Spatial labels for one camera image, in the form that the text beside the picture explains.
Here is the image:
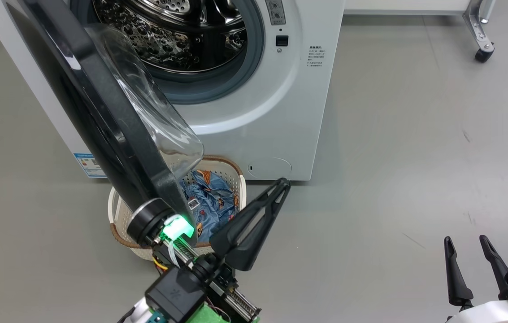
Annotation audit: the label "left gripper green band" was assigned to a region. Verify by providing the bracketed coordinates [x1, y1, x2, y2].
[127, 178, 291, 323]

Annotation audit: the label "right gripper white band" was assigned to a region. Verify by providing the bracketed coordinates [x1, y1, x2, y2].
[444, 235, 508, 323]

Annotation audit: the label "blue cartoon print pajama trousers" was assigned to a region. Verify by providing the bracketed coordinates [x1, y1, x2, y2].
[180, 170, 241, 245]

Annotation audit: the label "dark round glass washer door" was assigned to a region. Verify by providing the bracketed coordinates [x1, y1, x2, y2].
[5, 0, 205, 249]

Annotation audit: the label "round washer filter cover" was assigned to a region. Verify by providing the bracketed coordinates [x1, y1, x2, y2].
[247, 157, 292, 179]

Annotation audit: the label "white front-load washing machine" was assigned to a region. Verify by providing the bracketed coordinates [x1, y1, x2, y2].
[0, 0, 346, 181]

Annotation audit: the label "steel washer drum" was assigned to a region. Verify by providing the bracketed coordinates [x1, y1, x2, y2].
[92, 0, 249, 72]

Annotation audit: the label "cream perforated laundry basket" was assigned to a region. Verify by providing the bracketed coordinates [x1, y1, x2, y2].
[108, 156, 247, 262]

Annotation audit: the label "blue energy label sticker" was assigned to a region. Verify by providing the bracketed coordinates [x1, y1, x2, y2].
[74, 153, 107, 179]

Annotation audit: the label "metal leg with caster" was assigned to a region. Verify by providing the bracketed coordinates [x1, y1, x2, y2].
[462, 0, 496, 63]

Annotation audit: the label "grey warning sticker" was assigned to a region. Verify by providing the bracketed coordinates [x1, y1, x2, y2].
[265, 0, 287, 25]

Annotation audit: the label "white partition panel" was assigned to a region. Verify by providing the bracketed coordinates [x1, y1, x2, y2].
[343, 0, 476, 16]

